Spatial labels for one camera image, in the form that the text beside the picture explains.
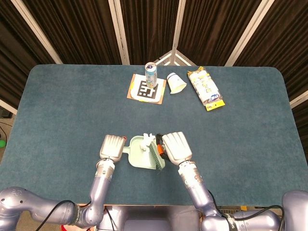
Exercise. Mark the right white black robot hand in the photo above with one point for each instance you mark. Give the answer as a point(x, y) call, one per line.
point(176, 148)

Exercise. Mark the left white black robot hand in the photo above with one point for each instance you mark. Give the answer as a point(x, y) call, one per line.
point(111, 148)

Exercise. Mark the mint green hand broom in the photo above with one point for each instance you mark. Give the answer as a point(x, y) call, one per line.
point(157, 158)

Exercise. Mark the mint green plastic dustpan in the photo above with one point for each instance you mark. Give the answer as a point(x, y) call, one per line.
point(139, 158)

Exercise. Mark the white paper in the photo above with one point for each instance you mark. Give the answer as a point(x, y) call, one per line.
point(146, 142)

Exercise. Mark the left silver purple robot arm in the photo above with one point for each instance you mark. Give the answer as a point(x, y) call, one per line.
point(101, 187)

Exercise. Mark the right silver purple robot arm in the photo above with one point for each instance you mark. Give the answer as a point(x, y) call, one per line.
point(197, 187)

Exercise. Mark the blue felt table mat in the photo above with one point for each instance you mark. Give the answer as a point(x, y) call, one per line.
point(72, 108)

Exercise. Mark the cardboard board with black marker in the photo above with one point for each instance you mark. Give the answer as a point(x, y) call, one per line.
point(144, 93)

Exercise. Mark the white paper cup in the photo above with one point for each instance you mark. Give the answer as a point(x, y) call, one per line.
point(176, 84)

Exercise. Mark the clear package with yellow header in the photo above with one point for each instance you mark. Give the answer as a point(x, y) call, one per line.
point(207, 89)

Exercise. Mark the tall light blue drink can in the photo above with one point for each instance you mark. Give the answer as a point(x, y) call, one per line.
point(151, 77)

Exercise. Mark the purple robot torso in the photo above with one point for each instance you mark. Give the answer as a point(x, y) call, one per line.
point(149, 219)

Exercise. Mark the white partition base foot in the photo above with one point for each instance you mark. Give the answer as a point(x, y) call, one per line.
point(180, 59)

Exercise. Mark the dark brown curtain panel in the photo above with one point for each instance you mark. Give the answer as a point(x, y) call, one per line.
point(149, 26)
point(14, 48)
point(77, 31)
point(211, 31)
point(288, 43)

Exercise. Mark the white partition frame post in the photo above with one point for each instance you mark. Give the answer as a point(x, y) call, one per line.
point(36, 31)
point(299, 99)
point(178, 31)
point(7, 107)
point(119, 31)
point(249, 33)

